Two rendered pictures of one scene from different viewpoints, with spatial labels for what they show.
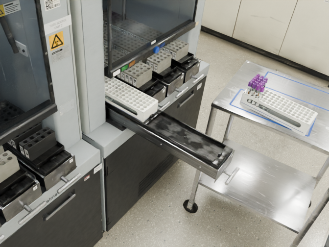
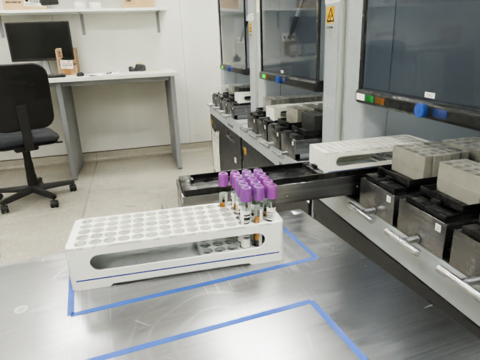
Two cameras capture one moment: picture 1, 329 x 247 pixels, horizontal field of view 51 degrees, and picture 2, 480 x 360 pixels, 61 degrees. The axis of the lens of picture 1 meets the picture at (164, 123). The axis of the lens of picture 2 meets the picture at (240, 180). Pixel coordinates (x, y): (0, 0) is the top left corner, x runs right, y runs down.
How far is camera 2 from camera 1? 1.88 m
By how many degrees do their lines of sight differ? 107
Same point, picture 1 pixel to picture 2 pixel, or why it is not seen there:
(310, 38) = not seen: outside the picture
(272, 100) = (195, 216)
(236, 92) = (308, 245)
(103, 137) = not seen: hidden behind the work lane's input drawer
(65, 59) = (333, 41)
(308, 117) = (86, 228)
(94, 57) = (354, 58)
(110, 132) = not seen: hidden behind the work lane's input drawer
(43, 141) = (308, 116)
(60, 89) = (327, 74)
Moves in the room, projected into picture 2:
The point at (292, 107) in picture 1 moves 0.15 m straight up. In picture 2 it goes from (141, 227) to (128, 122)
